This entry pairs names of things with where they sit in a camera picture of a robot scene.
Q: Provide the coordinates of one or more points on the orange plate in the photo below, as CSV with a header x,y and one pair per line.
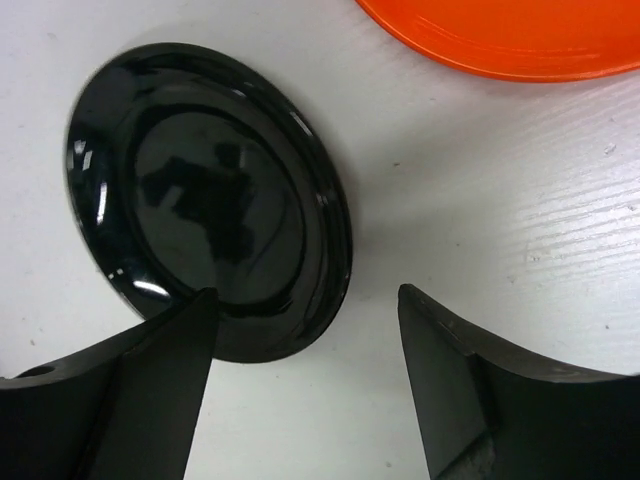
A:
x,y
543,41

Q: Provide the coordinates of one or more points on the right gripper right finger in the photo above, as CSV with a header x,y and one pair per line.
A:
x,y
490,409

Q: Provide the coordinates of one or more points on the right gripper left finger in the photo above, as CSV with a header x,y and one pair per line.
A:
x,y
124,408

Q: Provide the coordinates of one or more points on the black plate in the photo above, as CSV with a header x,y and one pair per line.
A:
x,y
187,170

